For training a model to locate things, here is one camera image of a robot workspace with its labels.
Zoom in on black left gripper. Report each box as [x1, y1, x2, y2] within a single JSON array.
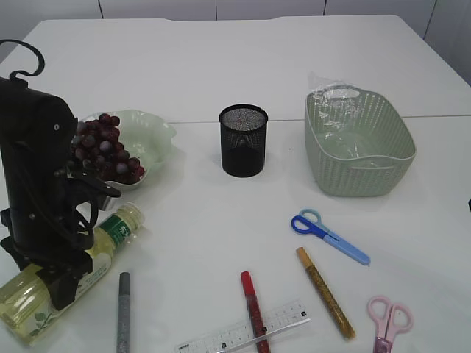
[[1, 205, 96, 309]]

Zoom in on yellow tea bottle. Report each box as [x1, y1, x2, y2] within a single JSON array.
[[1, 203, 144, 345]]

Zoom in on purple grape bunch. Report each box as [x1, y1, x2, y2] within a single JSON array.
[[67, 113, 145, 185]]

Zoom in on blue scissors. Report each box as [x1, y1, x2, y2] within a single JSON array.
[[291, 209, 371, 265]]

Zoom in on clear plastic sheet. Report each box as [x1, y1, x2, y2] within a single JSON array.
[[308, 71, 364, 160]]

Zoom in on pink scissors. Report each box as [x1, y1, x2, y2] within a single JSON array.
[[366, 296, 414, 353]]

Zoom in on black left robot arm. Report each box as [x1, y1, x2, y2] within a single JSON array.
[[1, 79, 98, 310]]

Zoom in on silver glitter pen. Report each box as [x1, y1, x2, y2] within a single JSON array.
[[116, 272, 130, 353]]

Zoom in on pale green wavy glass plate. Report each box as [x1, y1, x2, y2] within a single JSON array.
[[82, 110, 176, 192]]

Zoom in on red glitter pen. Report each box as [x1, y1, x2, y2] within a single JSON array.
[[241, 271, 266, 338]]

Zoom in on black mesh pen holder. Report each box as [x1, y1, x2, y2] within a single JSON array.
[[219, 104, 269, 178]]

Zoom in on clear plastic ruler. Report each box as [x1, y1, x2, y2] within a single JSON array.
[[174, 300, 311, 353]]

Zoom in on gold glitter pen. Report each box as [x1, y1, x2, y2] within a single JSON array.
[[296, 247, 356, 340]]

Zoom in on pale green woven basket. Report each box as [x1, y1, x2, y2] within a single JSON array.
[[305, 85, 417, 197]]

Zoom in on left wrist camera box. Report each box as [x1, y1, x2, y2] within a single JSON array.
[[57, 168, 122, 211]]

